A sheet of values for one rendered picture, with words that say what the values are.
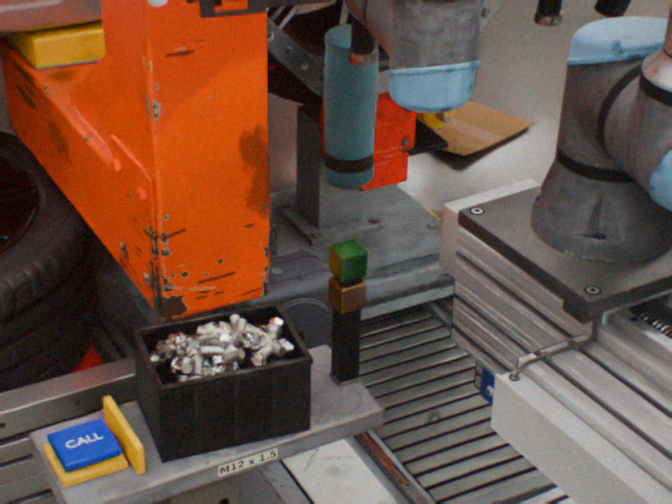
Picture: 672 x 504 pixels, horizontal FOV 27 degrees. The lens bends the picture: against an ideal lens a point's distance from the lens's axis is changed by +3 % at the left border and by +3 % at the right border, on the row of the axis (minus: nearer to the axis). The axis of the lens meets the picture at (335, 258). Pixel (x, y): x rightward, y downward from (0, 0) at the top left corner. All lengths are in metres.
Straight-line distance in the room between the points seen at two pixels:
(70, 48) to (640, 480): 1.25
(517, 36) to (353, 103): 2.06
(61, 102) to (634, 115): 1.05
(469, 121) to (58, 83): 1.69
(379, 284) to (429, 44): 1.50
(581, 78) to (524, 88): 2.48
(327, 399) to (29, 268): 0.50
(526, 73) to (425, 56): 2.84
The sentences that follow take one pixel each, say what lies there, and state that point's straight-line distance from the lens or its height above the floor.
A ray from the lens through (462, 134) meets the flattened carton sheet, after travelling 3.57.
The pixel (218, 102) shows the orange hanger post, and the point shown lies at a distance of 1.74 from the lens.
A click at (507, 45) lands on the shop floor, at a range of 4.16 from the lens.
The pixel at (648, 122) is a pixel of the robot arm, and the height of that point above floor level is 1.02.
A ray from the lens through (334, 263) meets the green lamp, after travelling 1.76.
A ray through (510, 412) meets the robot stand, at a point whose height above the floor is 0.70.
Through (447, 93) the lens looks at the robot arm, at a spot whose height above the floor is 1.08.
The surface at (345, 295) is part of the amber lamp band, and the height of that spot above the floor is 0.60.
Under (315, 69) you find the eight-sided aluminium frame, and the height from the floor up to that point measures 0.65.
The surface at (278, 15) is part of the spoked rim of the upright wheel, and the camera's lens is 2.36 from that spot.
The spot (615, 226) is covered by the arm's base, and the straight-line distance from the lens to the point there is 1.45.
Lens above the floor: 1.56
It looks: 31 degrees down
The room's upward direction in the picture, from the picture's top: 1 degrees clockwise
